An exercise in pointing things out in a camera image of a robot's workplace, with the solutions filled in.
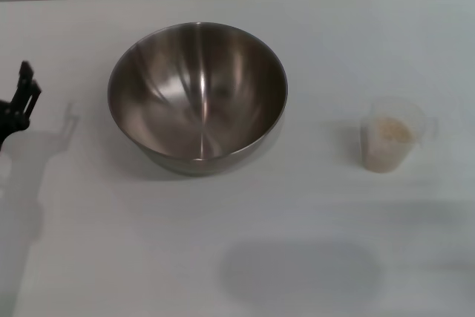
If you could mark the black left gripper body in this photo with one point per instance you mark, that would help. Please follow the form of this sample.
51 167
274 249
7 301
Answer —
9 120

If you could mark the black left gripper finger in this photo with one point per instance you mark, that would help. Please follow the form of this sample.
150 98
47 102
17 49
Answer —
31 103
23 79

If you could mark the stainless steel mixing bowl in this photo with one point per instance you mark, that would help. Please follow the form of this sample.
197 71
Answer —
178 101

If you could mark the clear plastic measuring cup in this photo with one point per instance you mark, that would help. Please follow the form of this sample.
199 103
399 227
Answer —
375 161

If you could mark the white rice grains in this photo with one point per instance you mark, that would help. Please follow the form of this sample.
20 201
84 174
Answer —
391 131

